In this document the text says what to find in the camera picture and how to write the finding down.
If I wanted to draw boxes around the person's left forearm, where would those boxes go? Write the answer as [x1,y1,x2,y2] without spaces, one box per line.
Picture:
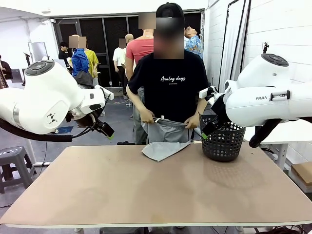
[195,96,208,117]

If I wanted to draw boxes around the seated person in dark jacket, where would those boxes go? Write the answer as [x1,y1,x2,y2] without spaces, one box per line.
[0,55,13,81]

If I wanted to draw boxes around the person's right forearm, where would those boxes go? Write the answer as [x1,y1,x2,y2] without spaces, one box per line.
[126,85,151,117]

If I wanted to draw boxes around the mannequin with pink top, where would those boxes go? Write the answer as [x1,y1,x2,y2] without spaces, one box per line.
[125,12,157,144]

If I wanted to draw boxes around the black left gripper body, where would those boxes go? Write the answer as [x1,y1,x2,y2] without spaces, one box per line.
[96,121,116,137]

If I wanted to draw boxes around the dark monitor screen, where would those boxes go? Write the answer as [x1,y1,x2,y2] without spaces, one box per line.
[11,68,26,84]

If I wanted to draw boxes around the grey plastic stool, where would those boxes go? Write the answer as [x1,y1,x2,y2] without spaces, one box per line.
[0,146,37,195]

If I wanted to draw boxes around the grey framed panel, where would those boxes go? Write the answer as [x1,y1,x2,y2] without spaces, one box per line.
[27,41,47,64]

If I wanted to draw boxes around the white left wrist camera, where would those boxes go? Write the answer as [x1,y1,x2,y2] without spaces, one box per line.
[94,84,115,101]

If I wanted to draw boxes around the person's left hand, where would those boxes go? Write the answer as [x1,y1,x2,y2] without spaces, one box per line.
[184,113,201,129]

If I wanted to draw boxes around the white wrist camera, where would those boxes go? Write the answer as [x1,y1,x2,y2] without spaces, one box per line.
[198,85,219,100]
[94,84,115,101]

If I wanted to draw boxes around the person in black t-shirt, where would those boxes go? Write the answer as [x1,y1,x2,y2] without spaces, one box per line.
[126,2,211,144]

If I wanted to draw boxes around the mannequin with blue jacket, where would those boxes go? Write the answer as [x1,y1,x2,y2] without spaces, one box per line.
[69,35,95,89]

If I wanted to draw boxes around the white side table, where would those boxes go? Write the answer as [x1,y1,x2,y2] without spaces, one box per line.
[243,119,312,171]

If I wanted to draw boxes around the black baseball cap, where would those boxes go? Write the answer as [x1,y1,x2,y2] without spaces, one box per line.
[156,2,186,20]

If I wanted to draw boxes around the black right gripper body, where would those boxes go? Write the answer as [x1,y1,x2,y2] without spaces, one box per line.
[206,94,229,128]

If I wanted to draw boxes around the mannequin with yellow shirt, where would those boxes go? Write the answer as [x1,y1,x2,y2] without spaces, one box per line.
[84,36,100,86]

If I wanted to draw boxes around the brown cardboard box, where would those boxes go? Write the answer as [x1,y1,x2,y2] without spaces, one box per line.
[291,161,312,187]

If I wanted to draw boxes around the thick black vertical poles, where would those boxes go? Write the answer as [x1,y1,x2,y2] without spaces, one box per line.
[230,0,252,81]

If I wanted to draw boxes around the background person in black shirt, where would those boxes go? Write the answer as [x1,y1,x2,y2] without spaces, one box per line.
[58,41,73,72]

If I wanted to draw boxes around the background person in white shirt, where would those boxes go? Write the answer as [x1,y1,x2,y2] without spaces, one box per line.
[112,38,128,96]

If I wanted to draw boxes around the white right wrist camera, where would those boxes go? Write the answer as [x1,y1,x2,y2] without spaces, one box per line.
[198,85,219,100]

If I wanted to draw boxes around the black floor cables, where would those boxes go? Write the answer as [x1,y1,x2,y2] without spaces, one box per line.
[253,225,297,234]

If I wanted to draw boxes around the thin black wall pipe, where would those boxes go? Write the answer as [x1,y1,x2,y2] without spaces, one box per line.
[218,0,239,93]

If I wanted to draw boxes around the person's right hand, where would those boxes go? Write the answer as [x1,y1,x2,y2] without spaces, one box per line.
[141,109,156,124]

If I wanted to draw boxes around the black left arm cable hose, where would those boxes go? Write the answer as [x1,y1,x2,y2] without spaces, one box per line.
[0,114,98,143]

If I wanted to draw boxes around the grey training pants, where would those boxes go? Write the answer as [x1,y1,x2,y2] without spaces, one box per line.
[140,117,195,163]

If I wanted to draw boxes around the figure in blue floral shirt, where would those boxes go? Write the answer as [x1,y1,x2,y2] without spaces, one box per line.
[184,26,204,59]

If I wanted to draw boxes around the black perforated laundry basket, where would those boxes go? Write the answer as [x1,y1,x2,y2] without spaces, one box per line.
[199,114,247,162]

